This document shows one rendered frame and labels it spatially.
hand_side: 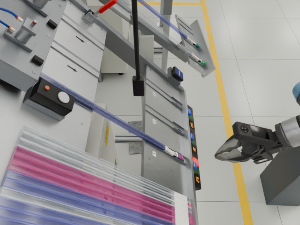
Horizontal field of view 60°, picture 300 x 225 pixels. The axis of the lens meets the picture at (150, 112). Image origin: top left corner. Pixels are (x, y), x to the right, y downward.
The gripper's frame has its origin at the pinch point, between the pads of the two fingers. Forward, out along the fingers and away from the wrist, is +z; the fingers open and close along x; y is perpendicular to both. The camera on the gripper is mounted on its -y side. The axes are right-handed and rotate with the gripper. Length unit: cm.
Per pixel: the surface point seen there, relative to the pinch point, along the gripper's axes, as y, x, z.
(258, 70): 102, 116, 4
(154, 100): -18.2, 15.9, 9.6
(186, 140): -3.5, 6.9, 8.6
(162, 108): -14.4, 14.9, 9.7
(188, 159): -3.6, -0.1, 8.3
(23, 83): -58, -6, 6
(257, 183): 85, 20, 21
